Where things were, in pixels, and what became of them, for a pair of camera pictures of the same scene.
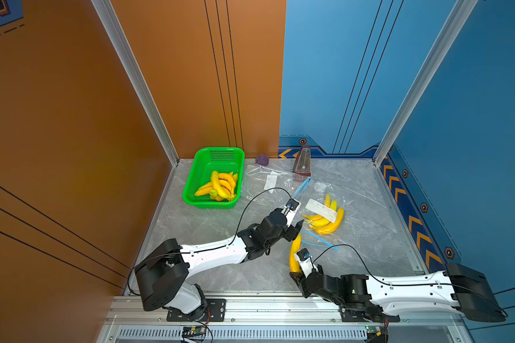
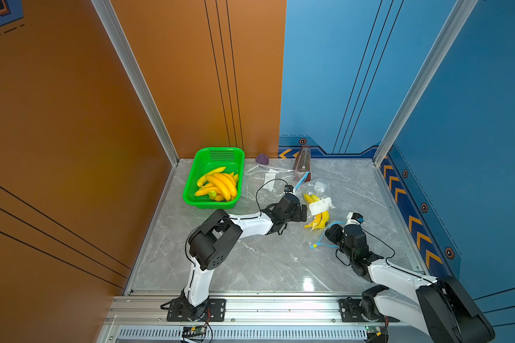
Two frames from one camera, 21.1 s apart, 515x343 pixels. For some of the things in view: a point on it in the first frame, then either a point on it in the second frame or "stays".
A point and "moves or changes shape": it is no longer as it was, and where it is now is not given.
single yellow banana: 294,264 to 202,181
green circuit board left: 193,329 stays
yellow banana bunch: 322,225 to 320,219
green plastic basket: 222,160 stays
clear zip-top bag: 333,216 moves or changes shape
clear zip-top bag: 266,186 stays
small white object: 320,187 stays
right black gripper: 299,281 to 332,231
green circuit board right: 373,329 stays
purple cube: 262,159 stays
